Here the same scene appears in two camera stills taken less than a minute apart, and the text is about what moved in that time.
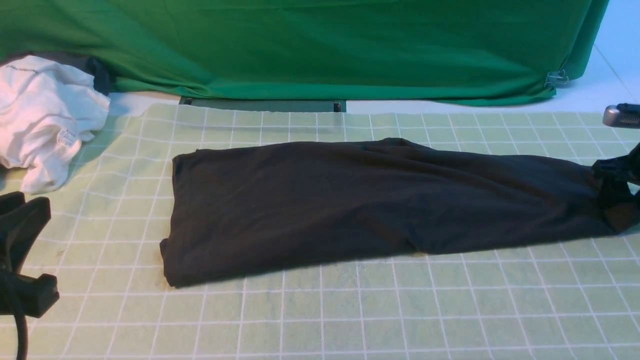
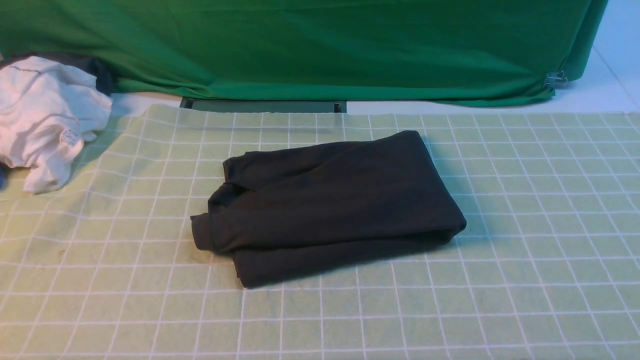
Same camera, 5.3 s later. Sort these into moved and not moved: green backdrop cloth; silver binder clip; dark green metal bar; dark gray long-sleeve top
Moved: dark gray long-sleeve top
Not moved: green backdrop cloth; dark green metal bar; silver binder clip
